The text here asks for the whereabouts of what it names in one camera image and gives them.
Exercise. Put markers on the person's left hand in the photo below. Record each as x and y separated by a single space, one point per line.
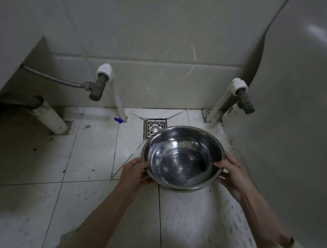
132 176

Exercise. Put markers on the white toilet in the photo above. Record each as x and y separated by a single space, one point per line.
293 127

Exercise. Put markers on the person's beige sleeve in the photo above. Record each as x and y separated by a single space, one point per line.
69 241
291 244

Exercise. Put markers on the person's left forearm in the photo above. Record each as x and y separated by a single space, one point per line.
104 217

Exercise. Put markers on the white curved water pipe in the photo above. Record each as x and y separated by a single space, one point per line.
116 99

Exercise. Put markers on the person's beige left sleeve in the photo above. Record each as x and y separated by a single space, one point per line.
69 241

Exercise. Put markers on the stainless steel bowl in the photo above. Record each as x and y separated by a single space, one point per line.
178 158

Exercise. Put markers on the person's right forearm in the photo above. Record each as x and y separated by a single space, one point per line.
263 219

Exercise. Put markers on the thick white drain pipe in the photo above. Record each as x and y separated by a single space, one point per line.
51 118

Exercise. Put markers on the white vanity cabinet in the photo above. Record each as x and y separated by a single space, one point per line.
12 38

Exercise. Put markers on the small blue plastic cap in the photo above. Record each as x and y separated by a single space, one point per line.
118 120

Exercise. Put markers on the person's beige right sleeve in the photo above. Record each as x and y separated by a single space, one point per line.
291 244

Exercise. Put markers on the person's right hand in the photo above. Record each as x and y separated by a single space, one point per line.
236 178

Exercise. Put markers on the square metal floor drain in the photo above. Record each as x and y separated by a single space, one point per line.
149 125

